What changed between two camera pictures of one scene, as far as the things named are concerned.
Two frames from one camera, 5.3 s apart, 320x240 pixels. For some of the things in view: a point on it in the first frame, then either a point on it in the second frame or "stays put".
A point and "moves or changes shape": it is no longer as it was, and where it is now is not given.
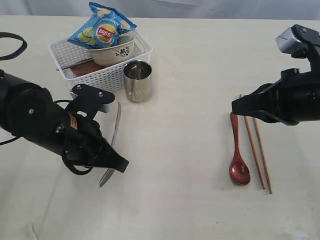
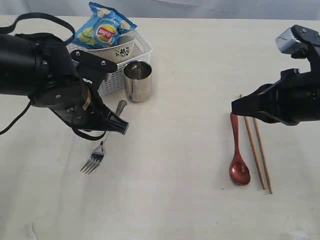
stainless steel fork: [110, 172] moves or changes shape
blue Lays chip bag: [103, 29] stays put
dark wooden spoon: [239, 170] stays put
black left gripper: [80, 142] -> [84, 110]
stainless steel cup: [138, 77] stays put
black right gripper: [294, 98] stays put
